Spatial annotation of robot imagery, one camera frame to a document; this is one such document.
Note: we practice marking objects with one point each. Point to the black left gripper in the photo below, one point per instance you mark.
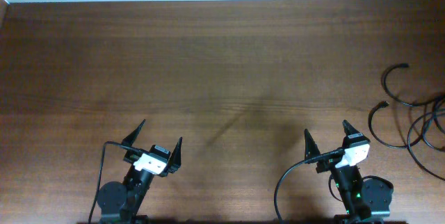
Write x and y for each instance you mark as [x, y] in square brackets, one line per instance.
[129, 158]

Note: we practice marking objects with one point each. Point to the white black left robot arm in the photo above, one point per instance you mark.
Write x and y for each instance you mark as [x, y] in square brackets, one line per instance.
[120, 201]

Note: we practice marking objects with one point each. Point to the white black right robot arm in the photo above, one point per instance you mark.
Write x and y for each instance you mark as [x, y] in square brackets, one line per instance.
[366, 199]

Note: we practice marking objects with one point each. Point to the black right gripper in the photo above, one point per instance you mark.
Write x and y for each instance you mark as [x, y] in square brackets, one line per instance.
[322, 167]

